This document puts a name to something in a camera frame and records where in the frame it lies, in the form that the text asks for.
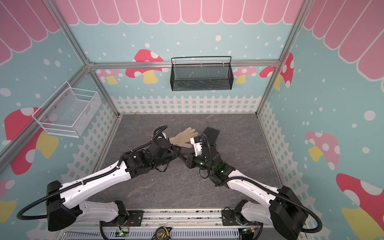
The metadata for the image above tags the beige knit work glove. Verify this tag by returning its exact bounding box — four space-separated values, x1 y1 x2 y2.
169 127 199 149

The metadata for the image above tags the white mesh wall basket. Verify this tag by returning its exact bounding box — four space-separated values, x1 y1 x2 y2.
32 82 102 138

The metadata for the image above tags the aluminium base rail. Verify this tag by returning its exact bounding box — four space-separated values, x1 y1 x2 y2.
47 201 307 239

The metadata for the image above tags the black mesh wall basket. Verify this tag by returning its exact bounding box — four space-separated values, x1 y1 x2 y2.
170 56 234 91

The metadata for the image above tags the yellow black tape measure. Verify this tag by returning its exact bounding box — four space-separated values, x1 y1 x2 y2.
152 227 172 240

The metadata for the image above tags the green circuit board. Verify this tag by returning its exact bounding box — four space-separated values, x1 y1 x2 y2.
115 230 130 238

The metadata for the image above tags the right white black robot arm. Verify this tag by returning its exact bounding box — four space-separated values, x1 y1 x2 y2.
183 134 323 240

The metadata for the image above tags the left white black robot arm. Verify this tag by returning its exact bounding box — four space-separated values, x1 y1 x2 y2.
17 126 182 232

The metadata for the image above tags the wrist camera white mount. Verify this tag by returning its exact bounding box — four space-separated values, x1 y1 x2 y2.
153 132 167 140
190 137 203 157

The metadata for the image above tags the flat black box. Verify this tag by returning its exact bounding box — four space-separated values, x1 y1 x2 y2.
203 127 220 146

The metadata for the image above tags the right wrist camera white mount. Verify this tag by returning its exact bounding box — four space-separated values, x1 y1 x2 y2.
190 137 203 157

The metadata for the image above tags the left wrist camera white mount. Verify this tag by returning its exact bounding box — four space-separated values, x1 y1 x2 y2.
153 132 167 140

